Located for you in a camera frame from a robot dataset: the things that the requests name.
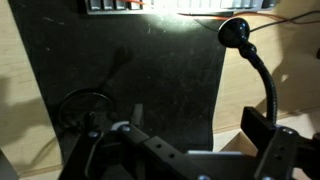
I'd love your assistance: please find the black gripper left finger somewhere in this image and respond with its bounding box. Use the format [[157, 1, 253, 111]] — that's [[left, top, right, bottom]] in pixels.
[[58, 103, 214, 180]]

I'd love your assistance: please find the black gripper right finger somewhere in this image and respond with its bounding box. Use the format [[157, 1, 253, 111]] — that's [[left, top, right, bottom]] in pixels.
[[239, 105, 300, 180]]

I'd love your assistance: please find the black desk mat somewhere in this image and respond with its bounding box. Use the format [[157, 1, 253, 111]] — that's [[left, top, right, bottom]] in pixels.
[[8, 0, 228, 162]]

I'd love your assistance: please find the black mechanical keyboard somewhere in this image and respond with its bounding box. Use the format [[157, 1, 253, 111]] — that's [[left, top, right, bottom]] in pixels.
[[84, 0, 279, 15]]

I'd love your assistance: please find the thin black desk cable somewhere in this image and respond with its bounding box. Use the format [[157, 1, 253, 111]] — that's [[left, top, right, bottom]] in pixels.
[[194, 9, 320, 33]]

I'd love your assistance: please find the thin orange cable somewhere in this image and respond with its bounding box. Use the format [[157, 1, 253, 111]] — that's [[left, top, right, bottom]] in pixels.
[[178, 11, 320, 25]]

